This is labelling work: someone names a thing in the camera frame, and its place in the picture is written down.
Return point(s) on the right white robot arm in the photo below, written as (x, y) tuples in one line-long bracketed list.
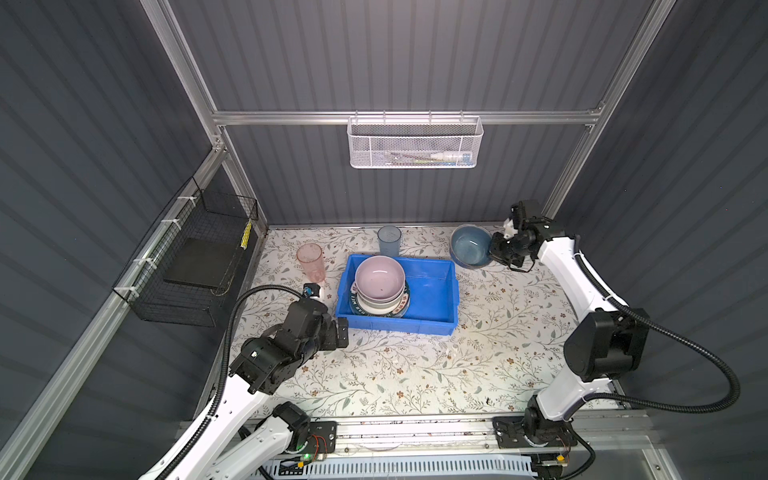
[(604, 345)]

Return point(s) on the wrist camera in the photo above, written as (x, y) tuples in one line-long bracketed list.
[(312, 291), (522, 214)]

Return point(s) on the pink ceramic bowl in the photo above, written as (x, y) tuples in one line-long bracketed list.
[(380, 277)]

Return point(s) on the green rimmed white plate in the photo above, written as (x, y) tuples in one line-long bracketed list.
[(397, 314)]

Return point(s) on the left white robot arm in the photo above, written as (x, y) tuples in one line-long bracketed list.
[(199, 452)]

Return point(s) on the pink plastic cup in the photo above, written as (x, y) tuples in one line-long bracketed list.
[(310, 256)]

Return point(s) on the black wire basket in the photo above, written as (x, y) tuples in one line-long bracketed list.
[(205, 214)]

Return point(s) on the blue plastic bin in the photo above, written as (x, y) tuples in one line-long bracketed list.
[(433, 298)]

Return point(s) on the white wire mesh basket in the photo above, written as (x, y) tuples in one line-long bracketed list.
[(405, 141)]

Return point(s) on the dark blue ceramic bowl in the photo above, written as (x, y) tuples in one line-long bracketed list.
[(469, 247)]

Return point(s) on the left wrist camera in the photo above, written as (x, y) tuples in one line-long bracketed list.
[(312, 291)]

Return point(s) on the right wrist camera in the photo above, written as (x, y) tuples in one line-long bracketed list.
[(522, 214)]

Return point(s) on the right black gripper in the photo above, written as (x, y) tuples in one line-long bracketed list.
[(496, 239)]

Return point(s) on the light green bowl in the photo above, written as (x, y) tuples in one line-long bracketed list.
[(378, 300)]

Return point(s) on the blue plastic cup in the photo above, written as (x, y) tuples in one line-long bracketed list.
[(389, 240)]

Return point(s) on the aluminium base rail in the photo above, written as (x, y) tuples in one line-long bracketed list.
[(370, 446)]

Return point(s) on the white tube in basket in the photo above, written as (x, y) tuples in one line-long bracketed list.
[(452, 157)]

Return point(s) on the black pad in basket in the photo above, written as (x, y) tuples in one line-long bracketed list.
[(201, 263)]

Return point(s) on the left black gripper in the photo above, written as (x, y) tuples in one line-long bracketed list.
[(331, 340)]

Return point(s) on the yellow tag on basket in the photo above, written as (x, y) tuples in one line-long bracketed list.
[(246, 235)]

